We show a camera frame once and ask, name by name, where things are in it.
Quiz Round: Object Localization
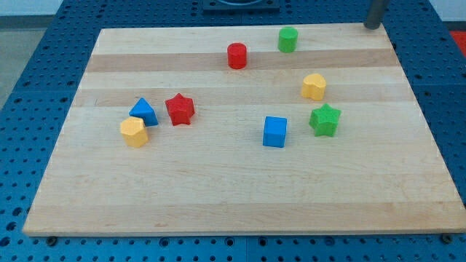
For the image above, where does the red star block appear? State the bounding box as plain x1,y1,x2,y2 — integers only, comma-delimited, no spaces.
165,93,195,126

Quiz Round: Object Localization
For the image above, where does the green star block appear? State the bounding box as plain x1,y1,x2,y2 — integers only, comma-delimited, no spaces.
309,103,341,137

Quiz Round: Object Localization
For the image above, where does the blue cube block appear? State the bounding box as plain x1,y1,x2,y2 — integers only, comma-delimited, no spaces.
263,116,288,148

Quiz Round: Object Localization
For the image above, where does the red cylinder block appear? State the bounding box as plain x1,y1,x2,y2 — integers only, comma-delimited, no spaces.
227,42,247,69

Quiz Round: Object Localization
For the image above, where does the yellow heart block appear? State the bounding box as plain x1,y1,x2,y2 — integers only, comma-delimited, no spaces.
301,74,327,101

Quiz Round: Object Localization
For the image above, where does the blue triangle block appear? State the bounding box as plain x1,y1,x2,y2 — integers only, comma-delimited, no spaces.
129,98,159,126

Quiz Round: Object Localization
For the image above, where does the yellow hexagon block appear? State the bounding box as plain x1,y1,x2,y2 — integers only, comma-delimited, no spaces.
120,116,149,148

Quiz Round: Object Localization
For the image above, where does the green cylinder block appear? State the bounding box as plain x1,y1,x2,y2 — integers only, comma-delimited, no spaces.
277,26,299,53

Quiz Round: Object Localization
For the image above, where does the light wooden board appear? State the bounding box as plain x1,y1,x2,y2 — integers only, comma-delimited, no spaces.
23,23,465,237

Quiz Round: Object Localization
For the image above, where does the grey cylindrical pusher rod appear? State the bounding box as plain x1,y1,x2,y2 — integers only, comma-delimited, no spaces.
363,0,390,30

